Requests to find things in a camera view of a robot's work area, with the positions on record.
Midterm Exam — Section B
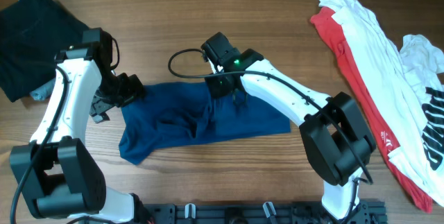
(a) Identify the blue polo shirt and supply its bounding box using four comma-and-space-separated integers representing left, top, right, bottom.
119, 82, 291, 165

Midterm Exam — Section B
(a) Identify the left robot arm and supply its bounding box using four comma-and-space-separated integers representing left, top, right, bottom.
9, 28, 154, 223

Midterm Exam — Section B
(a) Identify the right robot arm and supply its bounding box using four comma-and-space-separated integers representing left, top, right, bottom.
201, 33, 376, 223

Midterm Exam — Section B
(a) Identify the grey folded garment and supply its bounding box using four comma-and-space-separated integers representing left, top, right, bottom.
30, 78, 56, 101

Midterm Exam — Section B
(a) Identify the black folded garment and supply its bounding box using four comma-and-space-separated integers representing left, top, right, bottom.
1, 0, 89, 102

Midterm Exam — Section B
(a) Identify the red shirt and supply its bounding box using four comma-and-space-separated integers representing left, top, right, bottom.
310, 7, 434, 214

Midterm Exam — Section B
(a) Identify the white printed shirt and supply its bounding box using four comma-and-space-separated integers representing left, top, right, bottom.
400, 35, 443, 171

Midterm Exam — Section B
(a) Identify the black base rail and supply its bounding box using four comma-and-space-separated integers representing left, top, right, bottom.
145, 200, 389, 224

